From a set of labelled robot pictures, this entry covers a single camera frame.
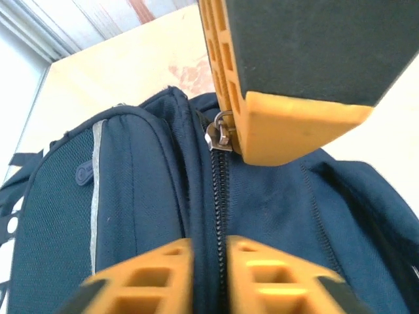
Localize aluminium side frame rail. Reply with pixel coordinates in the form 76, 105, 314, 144
0, 0, 109, 65

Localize navy blue student backpack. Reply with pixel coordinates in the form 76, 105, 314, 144
0, 85, 419, 314

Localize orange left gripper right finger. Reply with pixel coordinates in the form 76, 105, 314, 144
227, 235, 371, 314

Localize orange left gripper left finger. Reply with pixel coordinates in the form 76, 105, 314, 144
55, 237, 194, 314

